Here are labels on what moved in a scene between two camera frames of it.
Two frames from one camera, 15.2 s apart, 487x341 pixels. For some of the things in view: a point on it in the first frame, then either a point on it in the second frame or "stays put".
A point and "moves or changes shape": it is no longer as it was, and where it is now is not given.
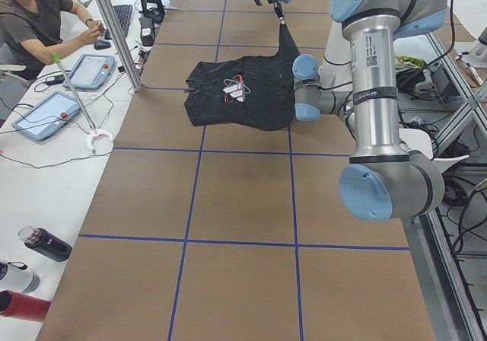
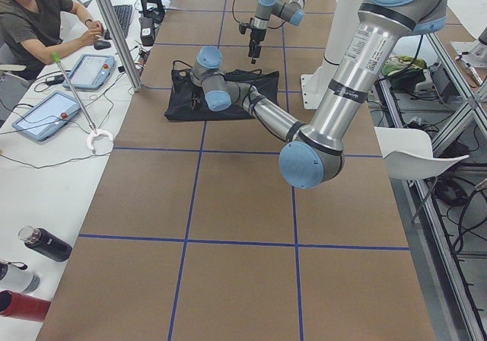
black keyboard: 124,14 stays put
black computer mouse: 101,45 stays put
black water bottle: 46,243 stays put
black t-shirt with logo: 256,91 moves or changes shape
